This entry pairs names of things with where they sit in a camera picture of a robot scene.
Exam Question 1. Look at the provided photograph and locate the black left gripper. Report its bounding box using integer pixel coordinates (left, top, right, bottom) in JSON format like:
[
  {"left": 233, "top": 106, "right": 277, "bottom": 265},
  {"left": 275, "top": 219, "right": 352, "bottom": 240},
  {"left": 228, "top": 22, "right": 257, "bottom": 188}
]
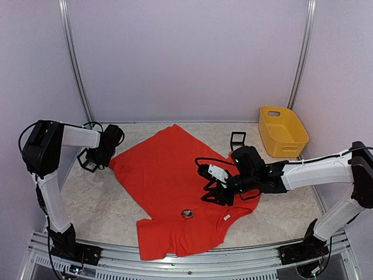
[{"left": 86, "top": 145, "right": 116, "bottom": 167}]

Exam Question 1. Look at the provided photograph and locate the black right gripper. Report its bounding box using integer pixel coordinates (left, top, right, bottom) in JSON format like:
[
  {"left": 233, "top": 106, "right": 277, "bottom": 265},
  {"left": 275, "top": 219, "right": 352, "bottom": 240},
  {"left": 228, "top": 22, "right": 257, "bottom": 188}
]
[{"left": 200, "top": 172, "right": 258, "bottom": 207}]

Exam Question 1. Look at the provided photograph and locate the white round brooch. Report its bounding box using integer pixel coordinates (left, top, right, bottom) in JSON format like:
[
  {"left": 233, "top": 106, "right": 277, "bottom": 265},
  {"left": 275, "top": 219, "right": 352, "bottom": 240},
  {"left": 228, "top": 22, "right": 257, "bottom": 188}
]
[{"left": 181, "top": 209, "right": 193, "bottom": 219}]

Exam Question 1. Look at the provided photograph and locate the red t-shirt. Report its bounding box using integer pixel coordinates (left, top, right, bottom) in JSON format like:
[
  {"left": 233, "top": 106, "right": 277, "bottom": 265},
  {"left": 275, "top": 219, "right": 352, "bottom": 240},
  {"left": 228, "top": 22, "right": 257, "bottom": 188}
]
[{"left": 109, "top": 125, "right": 260, "bottom": 261}]

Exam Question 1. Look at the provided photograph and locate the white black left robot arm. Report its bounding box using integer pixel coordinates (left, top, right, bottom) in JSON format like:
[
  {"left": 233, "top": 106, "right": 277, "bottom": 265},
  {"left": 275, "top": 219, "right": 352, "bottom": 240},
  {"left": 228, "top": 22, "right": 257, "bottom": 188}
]
[{"left": 18, "top": 120, "right": 125, "bottom": 260}]

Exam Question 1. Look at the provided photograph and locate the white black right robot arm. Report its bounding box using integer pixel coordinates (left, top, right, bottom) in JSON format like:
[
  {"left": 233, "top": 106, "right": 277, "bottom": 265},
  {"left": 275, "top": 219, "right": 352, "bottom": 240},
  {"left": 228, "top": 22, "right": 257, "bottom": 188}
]
[{"left": 197, "top": 141, "right": 372, "bottom": 265}]

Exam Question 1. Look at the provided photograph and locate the black display box green brooch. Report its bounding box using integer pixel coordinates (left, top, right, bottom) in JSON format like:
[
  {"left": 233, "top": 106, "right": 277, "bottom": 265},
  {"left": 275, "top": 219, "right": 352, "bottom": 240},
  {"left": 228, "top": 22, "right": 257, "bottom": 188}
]
[{"left": 77, "top": 148, "right": 98, "bottom": 173}]

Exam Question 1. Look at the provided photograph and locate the black display box red brooch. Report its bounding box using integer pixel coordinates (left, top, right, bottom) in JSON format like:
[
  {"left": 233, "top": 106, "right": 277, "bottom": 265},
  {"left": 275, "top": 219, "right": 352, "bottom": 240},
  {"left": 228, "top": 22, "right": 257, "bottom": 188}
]
[{"left": 230, "top": 131, "right": 247, "bottom": 151}]

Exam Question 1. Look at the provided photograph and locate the yellow plastic basket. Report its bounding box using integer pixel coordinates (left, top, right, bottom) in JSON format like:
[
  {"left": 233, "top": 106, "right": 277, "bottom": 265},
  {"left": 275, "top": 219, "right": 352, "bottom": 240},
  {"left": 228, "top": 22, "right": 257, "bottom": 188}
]
[{"left": 258, "top": 106, "right": 309, "bottom": 158}]

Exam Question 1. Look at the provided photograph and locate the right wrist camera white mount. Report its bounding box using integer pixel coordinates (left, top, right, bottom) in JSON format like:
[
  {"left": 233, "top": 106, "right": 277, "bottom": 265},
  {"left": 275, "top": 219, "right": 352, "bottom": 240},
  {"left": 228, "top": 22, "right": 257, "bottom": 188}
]
[{"left": 198, "top": 164, "right": 230, "bottom": 188}]

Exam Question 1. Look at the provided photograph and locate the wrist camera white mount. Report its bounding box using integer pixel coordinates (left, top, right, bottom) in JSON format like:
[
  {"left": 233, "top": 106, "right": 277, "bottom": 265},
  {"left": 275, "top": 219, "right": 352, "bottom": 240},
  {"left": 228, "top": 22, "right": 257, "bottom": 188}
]
[
  {"left": 198, "top": 164, "right": 230, "bottom": 188},
  {"left": 101, "top": 124, "right": 125, "bottom": 149}
]

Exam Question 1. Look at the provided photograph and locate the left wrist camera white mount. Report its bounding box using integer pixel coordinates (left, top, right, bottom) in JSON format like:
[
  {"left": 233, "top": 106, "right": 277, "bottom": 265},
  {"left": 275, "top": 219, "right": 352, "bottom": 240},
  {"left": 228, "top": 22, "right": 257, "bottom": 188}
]
[{"left": 101, "top": 124, "right": 125, "bottom": 149}]

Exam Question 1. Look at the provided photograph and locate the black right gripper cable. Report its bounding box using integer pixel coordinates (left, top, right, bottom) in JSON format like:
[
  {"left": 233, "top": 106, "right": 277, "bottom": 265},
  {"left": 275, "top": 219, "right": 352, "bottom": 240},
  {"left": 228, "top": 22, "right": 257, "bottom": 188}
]
[{"left": 194, "top": 156, "right": 262, "bottom": 202}]

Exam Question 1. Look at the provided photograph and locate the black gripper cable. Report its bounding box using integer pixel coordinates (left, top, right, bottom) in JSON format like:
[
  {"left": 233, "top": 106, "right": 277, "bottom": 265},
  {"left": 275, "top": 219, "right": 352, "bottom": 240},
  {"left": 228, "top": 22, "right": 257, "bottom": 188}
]
[
  {"left": 194, "top": 156, "right": 262, "bottom": 202},
  {"left": 84, "top": 121, "right": 105, "bottom": 135}
]

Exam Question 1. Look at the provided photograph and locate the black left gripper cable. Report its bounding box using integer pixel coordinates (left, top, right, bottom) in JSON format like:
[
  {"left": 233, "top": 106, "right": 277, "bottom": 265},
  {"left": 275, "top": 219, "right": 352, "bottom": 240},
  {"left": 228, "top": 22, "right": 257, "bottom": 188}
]
[{"left": 84, "top": 121, "right": 105, "bottom": 135}]

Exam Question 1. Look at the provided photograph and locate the grey aluminium front rail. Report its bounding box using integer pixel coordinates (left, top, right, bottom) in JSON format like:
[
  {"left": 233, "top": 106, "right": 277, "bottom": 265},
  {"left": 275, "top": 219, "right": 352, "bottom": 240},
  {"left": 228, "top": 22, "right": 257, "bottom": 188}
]
[{"left": 28, "top": 232, "right": 361, "bottom": 279}]

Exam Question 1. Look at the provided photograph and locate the grey corner post left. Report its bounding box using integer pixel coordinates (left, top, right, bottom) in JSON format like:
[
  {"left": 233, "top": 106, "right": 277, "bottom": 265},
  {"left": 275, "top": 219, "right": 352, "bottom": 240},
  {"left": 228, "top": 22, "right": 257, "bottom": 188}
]
[{"left": 58, "top": 0, "right": 94, "bottom": 122}]

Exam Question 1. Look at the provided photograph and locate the grey corner post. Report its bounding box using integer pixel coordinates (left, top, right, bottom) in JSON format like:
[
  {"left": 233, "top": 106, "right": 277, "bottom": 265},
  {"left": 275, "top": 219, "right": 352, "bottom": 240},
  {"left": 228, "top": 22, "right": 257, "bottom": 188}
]
[
  {"left": 287, "top": 0, "right": 317, "bottom": 110},
  {"left": 58, "top": 0, "right": 94, "bottom": 122}
]

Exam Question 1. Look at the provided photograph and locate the grey corner post right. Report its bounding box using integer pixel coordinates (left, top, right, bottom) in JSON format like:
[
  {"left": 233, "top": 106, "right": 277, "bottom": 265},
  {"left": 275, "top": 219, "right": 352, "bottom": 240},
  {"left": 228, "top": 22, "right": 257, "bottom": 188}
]
[{"left": 287, "top": 0, "right": 317, "bottom": 110}]

